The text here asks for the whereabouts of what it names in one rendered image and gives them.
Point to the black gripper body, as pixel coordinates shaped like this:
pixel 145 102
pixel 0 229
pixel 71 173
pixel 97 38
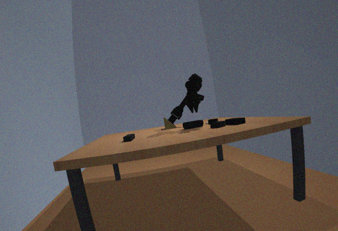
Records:
pixel 192 97

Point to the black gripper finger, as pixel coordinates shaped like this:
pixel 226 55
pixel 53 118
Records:
pixel 195 105
pixel 190 106

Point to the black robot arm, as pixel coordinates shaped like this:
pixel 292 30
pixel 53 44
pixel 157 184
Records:
pixel 194 83

